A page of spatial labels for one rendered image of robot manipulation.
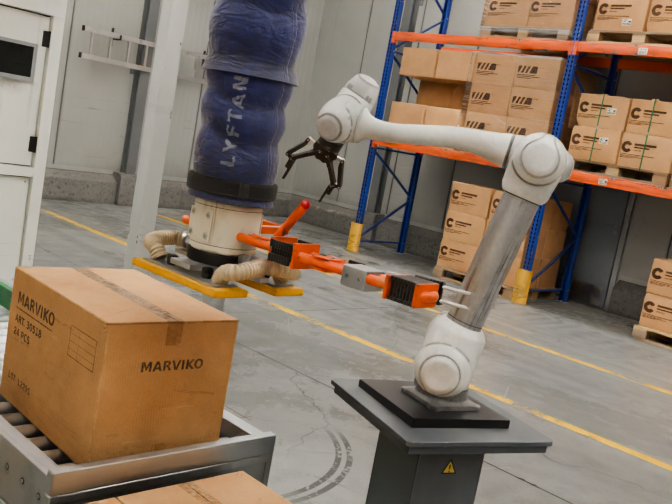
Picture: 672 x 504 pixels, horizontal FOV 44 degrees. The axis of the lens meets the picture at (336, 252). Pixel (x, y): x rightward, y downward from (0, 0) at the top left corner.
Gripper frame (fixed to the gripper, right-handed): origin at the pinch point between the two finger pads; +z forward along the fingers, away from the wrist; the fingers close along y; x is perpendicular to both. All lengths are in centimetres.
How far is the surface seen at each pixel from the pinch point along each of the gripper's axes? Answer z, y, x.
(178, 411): 42, 6, -69
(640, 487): 108, 226, 122
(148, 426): 44, 2, -76
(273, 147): -32, -9, -50
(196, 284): -5, -6, -77
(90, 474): 45, -3, -98
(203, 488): 46, 23, -83
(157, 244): 3, -21, -61
